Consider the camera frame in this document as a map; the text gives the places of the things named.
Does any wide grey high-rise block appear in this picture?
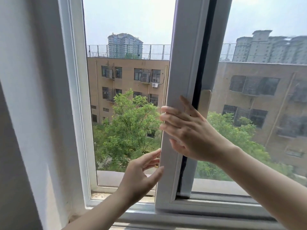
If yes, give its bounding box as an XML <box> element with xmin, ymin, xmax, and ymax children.
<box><xmin>232</xmin><ymin>30</ymin><xmax>307</xmax><ymax>65</ymax></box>

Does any beige window handle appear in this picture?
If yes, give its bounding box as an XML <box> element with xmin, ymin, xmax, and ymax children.
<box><xmin>198</xmin><ymin>89</ymin><xmax>212</xmax><ymax>119</ymax></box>

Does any metal rooftop fence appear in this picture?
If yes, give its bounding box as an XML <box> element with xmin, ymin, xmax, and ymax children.
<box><xmin>87</xmin><ymin>43</ymin><xmax>307</xmax><ymax>64</ymax></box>

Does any white outer window frame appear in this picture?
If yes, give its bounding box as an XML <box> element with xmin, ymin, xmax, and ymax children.
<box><xmin>58</xmin><ymin>0</ymin><xmax>283</xmax><ymax>230</ymax></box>

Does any green leafy tree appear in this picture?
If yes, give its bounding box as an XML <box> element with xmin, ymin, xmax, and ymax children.
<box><xmin>93</xmin><ymin>88</ymin><xmax>162</xmax><ymax>172</ymax></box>
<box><xmin>195</xmin><ymin>111</ymin><xmax>296</xmax><ymax>182</ymax></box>

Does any person's right hand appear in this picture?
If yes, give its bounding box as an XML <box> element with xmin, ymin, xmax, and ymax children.
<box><xmin>159</xmin><ymin>95</ymin><xmax>237</xmax><ymax>165</ymax></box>

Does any concrete outer window sill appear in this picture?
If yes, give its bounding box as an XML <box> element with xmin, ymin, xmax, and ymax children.
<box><xmin>96</xmin><ymin>170</ymin><xmax>251</xmax><ymax>197</ymax></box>

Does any person's left hand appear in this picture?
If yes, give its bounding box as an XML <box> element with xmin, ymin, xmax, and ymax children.
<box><xmin>118</xmin><ymin>148</ymin><xmax>165</xmax><ymax>205</ymax></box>

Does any grey high-rise tower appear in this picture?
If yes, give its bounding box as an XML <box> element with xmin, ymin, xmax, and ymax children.
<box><xmin>107</xmin><ymin>33</ymin><xmax>144</xmax><ymax>59</ymax></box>

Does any person's left forearm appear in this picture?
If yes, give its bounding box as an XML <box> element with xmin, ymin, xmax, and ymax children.
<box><xmin>61</xmin><ymin>189</ymin><xmax>135</xmax><ymax>230</ymax></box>

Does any person's right forearm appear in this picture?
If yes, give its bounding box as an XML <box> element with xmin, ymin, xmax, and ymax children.
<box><xmin>216</xmin><ymin>144</ymin><xmax>307</xmax><ymax>230</ymax></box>

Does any tan brick building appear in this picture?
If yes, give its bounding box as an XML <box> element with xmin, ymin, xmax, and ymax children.
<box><xmin>87</xmin><ymin>57</ymin><xmax>307</xmax><ymax>180</ymax></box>

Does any white sliding window sash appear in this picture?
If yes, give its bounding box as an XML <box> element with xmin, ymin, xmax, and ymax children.
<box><xmin>154</xmin><ymin>0</ymin><xmax>286</xmax><ymax>219</ymax></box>

